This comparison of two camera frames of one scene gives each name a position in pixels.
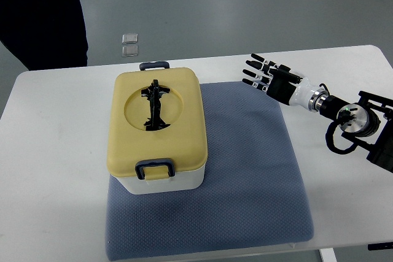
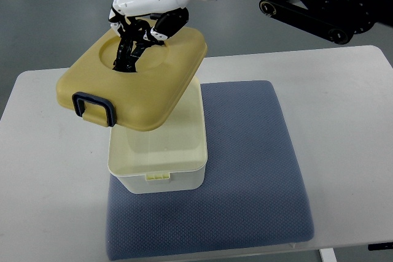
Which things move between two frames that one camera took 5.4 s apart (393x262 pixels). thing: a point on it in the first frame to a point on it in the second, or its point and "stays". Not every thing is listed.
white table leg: [328, 254] stays
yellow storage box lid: [183, 141] to [139, 100]
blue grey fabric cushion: [253, 196] stays
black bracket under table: [380, 246] stays
